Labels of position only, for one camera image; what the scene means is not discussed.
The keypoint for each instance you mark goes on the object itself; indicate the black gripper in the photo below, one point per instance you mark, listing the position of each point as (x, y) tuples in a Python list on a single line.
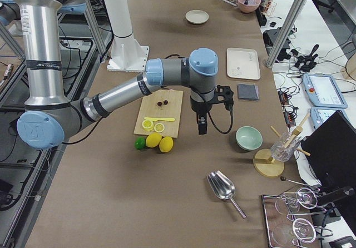
[(199, 107)]

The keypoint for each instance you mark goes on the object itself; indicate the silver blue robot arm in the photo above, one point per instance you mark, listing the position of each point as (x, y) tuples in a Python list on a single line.
[(58, 106), (10, 11)]

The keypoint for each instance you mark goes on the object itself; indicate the cream rectangular tray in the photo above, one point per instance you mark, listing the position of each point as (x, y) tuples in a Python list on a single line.
[(243, 63)]

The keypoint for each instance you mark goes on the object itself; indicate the yellow lemon right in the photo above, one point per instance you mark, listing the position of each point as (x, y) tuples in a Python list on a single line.
[(166, 144)]

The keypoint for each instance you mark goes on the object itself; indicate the yellow lemon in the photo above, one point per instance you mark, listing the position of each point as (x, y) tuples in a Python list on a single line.
[(153, 140), (166, 144)]

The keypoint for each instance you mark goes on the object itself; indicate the bamboo cutting board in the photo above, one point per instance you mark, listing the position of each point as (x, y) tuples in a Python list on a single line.
[(152, 106)]

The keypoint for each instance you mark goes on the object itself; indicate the thin lemon slice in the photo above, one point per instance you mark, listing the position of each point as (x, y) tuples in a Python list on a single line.
[(159, 127)]

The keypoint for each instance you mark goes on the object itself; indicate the mint green bowl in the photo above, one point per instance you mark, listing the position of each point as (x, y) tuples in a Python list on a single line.
[(248, 138)]

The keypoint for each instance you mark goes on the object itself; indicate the yellow plastic knife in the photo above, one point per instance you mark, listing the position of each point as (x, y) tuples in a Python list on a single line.
[(155, 119)]

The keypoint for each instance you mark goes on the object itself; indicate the grey folded cloth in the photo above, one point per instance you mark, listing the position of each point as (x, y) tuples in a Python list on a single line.
[(248, 92)]

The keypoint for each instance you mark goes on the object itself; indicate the yellow lemon middle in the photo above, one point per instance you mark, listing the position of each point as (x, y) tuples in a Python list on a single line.
[(153, 140)]

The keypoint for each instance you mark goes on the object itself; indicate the lemon half slice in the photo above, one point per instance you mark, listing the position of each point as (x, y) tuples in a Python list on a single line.
[(147, 125)]

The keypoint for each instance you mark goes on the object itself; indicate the green lime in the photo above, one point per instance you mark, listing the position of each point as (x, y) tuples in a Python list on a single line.
[(140, 143)]

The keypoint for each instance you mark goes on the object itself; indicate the metal ice scoop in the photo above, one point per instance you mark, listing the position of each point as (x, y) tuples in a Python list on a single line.
[(224, 189)]

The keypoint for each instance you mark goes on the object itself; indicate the wooden cup stand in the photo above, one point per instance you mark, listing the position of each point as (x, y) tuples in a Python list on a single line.
[(266, 165)]

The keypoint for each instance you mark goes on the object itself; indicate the clear crystal glass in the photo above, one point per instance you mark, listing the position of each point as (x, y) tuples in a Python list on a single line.
[(285, 146)]

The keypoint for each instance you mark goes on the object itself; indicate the beige round plate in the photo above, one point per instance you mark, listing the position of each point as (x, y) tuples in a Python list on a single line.
[(197, 16)]

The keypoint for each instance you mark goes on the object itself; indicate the blue teach pendant lower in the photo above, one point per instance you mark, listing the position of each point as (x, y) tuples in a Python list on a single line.
[(320, 114)]

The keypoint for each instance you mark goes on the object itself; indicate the blue teach pendant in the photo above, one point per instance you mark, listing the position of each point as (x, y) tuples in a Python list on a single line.
[(320, 114), (323, 91)]

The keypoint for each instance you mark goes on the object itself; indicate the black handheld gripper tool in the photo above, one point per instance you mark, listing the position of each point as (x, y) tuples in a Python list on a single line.
[(306, 63)]

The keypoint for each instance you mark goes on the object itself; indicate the blue teach pendant upper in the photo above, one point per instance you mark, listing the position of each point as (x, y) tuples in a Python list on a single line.
[(323, 91)]

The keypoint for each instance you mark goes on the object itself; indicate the pink bowl with ice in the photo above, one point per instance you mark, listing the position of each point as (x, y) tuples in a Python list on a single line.
[(251, 6)]

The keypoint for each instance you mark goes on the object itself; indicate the black monitor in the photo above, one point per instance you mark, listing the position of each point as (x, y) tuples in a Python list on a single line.
[(332, 152)]

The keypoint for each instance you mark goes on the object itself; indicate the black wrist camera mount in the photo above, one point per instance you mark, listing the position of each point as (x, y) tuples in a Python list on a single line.
[(224, 94)]

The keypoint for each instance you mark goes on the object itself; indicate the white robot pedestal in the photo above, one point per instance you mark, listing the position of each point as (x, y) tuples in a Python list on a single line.
[(126, 53)]

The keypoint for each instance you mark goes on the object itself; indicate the wire glass rack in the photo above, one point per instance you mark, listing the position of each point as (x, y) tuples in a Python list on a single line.
[(288, 218)]

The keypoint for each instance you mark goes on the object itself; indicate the aluminium frame post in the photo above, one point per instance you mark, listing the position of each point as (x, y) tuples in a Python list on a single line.
[(293, 13)]

